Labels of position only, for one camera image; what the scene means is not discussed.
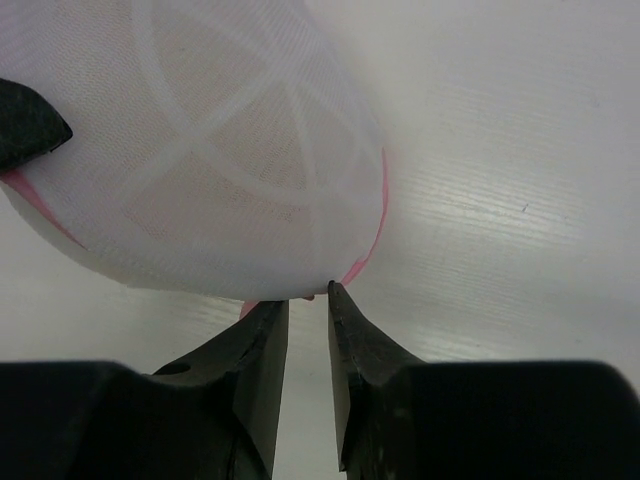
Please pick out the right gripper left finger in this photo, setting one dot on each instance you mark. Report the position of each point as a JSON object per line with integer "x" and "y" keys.
{"x": 238, "y": 377}

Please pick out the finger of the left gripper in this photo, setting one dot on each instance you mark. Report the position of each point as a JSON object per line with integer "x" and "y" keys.
{"x": 30, "y": 126}

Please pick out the white mesh laundry bag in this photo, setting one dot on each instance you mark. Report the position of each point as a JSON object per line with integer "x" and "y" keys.
{"x": 192, "y": 230}

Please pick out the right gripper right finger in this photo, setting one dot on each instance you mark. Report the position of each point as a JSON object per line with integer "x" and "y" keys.
{"x": 372, "y": 392}

